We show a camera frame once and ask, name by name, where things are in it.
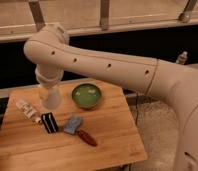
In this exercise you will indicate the green bowl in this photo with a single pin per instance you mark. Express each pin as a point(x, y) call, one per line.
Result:
point(86, 95)

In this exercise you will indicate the white ceramic cup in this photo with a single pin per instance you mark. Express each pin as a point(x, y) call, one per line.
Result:
point(54, 98)

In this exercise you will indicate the black white striped eraser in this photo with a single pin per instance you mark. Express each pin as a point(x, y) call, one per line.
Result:
point(49, 123)

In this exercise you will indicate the blue sponge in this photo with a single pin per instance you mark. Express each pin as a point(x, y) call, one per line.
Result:
point(72, 124)

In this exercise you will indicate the brown wooden handle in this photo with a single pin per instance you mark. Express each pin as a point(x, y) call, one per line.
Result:
point(86, 138)

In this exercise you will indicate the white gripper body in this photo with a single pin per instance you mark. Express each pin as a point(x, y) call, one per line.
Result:
point(48, 76)

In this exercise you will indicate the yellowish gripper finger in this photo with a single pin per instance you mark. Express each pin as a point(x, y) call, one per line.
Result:
point(43, 92)

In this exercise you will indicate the left metal bracket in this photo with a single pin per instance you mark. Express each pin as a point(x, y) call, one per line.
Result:
point(37, 14)

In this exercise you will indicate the middle metal bracket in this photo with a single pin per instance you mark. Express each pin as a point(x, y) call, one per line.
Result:
point(104, 14)

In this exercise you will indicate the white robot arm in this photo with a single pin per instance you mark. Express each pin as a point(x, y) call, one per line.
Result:
point(174, 84)

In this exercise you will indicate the white plastic bottle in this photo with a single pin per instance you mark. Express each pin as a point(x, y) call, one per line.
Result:
point(29, 111)

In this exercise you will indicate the right metal bracket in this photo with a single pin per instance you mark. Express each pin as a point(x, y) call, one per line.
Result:
point(185, 15)

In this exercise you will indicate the clear bottle in background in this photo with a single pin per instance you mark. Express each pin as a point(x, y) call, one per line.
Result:
point(182, 58)

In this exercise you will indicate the metal bracket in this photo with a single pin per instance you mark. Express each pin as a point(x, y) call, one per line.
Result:
point(104, 14)
point(185, 15)
point(37, 14)

